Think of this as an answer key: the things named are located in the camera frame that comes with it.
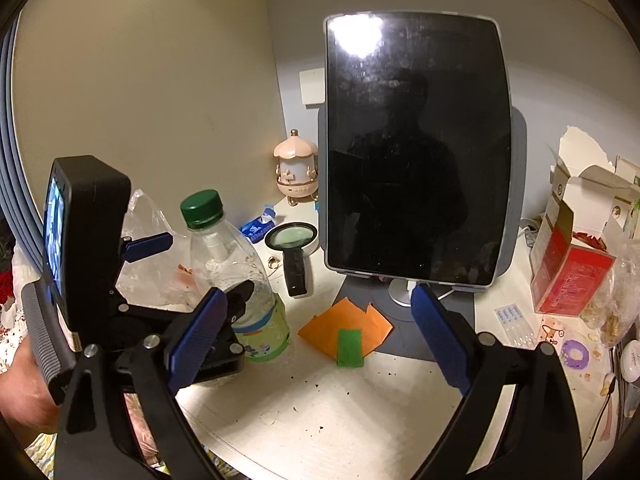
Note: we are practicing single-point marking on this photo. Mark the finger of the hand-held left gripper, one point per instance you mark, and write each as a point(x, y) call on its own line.
point(150, 247)
point(239, 302)

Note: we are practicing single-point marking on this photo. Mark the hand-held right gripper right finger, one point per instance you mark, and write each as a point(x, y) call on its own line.
point(440, 340)

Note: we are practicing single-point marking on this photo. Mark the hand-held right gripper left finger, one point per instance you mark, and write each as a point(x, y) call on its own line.
point(197, 340)

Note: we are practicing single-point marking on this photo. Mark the clear bottle with green cap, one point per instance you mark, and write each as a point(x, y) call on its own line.
point(220, 250)

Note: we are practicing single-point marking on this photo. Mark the person's left hand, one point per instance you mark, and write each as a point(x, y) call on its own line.
point(22, 390)

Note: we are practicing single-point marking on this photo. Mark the crumpled clear plastic bag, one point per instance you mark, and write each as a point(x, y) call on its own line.
point(150, 280)

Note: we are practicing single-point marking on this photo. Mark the black magnifying glass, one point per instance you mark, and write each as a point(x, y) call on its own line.
point(295, 275)

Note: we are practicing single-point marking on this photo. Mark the blue tissue packet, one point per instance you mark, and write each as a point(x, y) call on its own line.
point(257, 230)

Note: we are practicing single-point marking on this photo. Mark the strip of clear vials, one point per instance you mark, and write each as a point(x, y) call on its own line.
point(515, 322)

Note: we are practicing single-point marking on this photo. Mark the green paper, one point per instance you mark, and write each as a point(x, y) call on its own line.
point(350, 350)

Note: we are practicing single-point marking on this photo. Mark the orange paper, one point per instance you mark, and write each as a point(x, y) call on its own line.
point(340, 322)

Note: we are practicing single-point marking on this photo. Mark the open red white cardboard box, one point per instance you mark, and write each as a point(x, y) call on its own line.
point(570, 280)

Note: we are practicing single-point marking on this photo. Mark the pink carousel lamp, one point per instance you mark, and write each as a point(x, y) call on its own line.
point(297, 170)

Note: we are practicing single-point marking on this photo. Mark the clear bag with snack pieces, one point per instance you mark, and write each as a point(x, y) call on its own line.
point(615, 310)

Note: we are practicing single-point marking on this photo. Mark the black screen tablet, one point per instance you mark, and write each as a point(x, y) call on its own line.
point(415, 160)

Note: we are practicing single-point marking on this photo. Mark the white round case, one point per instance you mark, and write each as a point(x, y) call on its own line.
point(632, 360)

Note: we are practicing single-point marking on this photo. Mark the white wall socket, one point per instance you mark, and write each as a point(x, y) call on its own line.
point(312, 87)

